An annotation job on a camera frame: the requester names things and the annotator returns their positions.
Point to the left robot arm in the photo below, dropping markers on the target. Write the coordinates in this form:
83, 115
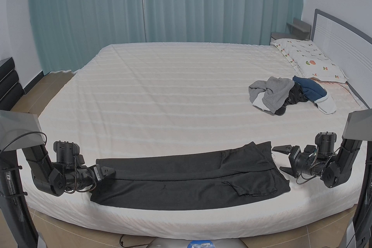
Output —
40, 165

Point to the grey bedside table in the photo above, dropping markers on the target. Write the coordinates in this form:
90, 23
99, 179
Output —
299, 27

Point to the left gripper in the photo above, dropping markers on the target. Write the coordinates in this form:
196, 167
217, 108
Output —
87, 177

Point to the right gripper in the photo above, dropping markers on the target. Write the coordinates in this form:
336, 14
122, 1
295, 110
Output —
305, 164

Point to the black polo shirt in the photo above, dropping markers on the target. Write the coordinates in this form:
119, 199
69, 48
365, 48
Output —
189, 183

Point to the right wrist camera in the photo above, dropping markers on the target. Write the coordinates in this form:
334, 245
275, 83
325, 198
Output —
309, 150

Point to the black chest of drawers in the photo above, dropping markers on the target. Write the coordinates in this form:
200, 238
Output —
10, 82

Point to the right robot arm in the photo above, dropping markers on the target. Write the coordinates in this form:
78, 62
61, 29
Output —
345, 153

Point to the bed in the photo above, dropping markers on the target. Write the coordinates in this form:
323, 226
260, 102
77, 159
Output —
174, 95

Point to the white printed pillow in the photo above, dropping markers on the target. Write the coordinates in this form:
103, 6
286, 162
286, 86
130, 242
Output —
311, 59

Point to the pile of clothes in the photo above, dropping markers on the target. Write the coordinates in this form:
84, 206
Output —
279, 92

